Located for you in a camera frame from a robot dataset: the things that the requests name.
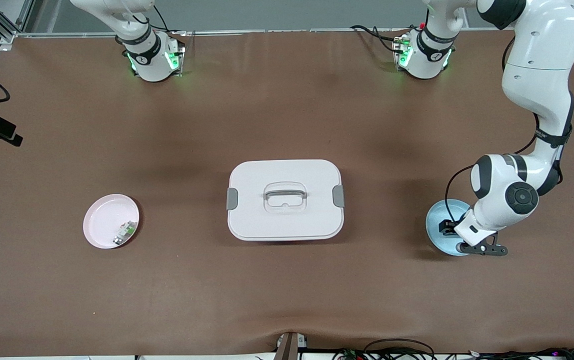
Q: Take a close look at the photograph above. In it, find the black left base cable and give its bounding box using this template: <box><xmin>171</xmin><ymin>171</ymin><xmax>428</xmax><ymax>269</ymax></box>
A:
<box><xmin>350</xmin><ymin>24</ymin><xmax>404</xmax><ymax>54</ymax></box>

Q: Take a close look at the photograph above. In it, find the black cable bundle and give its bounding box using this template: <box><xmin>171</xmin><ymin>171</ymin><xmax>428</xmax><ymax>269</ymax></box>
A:
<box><xmin>332</xmin><ymin>338</ymin><xmax>574</xmax><ymax>360</ymax></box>

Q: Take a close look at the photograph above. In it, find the brown table mat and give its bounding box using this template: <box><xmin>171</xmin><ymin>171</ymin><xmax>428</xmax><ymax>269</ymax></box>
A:
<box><xmin>0</xmin><ymin>28</ymin><xmax>574</xmax><ymax>357</ymax></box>

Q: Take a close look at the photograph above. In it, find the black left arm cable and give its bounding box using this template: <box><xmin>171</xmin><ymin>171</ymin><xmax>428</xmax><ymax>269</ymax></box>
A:
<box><xmin>444</xmin><ymin>37</ymin><xmax>574</xmax><ymax>224</ymax></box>

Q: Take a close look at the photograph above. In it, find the green and white switch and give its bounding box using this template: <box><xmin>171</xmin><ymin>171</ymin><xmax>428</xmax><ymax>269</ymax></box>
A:
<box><xmin>112</xmin><ymin>219</ymin><xmax>137</xmax><ymax>246</ymax></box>

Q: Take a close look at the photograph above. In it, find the white lidded storage box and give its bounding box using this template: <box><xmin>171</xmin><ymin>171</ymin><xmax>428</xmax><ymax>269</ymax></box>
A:
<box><xmin>226</xmin><ymin>159</ymin><xmax>346</xmax><ymax>242</ymax></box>

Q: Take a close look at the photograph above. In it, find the aluminium frame post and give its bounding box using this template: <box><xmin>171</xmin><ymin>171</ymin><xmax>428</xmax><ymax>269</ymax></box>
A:
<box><xmin>0</xmin><ymin>0</ymin><xmax>34</xmax><ymax>46</ymax></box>

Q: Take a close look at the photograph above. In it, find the light blue round plate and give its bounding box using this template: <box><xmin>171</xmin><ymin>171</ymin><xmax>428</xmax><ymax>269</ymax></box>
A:
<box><xmin>425</xmin><ymin>199</ymin><xmax>474</xmax><ymax>257</ymax></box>

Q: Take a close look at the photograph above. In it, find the metal clamp bracket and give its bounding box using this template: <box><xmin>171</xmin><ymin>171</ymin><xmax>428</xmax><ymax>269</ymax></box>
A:
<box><xmin>275</xmin><ymin>331</ymin><xmax>309</xmax><ymax>360</ymax></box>

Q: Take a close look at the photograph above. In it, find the pink round plate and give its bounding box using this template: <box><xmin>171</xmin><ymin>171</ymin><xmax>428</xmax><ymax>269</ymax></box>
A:
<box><xmin>83</xmin><ymin>193</ymin><xmax>140</xmax><ymax>250</ymax></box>

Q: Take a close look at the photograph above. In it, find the silver table edge rail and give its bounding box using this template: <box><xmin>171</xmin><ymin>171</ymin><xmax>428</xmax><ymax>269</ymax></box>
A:
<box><xmin>14</xmin><ymin>27</ymin><xmax>518</xmax><ymax>39</ymax></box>

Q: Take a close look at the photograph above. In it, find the black right base cable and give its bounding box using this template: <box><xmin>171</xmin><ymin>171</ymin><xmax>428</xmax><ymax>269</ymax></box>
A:
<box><xmin>139</xmin><ymin>4</ymin><xmax>188</xmax><ymax>37</ymax></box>

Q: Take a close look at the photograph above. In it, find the black base cable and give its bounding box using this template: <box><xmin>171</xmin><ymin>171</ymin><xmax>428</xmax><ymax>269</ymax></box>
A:
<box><xmin>139</xmin><ymin>4</ymin><xmax>188</xmax><ymax>37</ymax></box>
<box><xmin>350</xmin><ymin>24</ymin><xmax>404</xmax><ymax>54</ymax></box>

